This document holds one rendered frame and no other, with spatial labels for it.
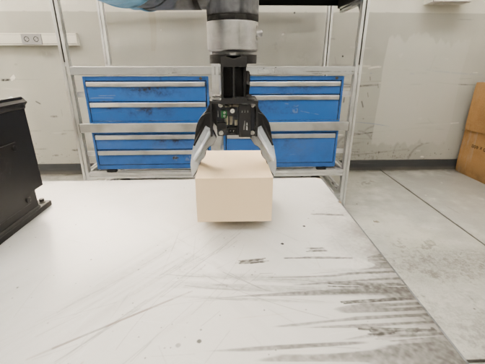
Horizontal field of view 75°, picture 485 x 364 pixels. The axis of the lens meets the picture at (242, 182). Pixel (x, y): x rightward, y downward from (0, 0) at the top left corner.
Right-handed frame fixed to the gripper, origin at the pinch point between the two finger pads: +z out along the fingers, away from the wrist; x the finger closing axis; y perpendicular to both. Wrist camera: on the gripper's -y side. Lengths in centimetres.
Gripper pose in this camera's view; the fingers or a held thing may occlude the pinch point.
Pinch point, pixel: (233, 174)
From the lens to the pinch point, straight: 56.7
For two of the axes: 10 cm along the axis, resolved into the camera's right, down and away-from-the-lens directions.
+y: 0.4, 3.6, -9.3
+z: 0.0, 9.3, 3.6
